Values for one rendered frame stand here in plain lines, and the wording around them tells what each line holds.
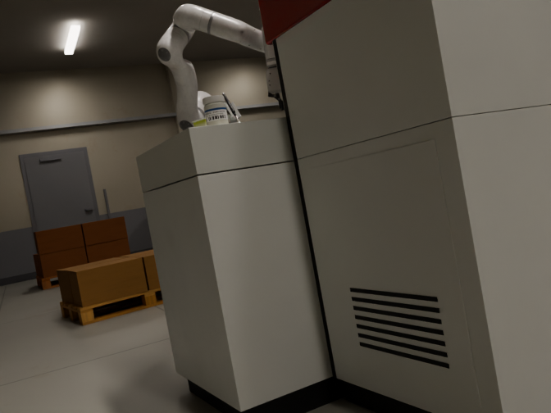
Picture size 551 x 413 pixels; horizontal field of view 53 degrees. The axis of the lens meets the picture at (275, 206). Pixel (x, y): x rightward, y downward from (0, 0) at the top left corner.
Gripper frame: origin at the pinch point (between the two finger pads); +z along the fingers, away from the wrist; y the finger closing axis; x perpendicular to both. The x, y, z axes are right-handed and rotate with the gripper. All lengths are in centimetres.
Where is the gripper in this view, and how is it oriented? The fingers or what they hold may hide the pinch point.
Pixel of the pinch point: (282, 105)
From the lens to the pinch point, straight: 228.3
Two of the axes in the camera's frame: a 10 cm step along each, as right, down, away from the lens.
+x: 0.5, 1.2, -9.9
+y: -9.9, 1.5, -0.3
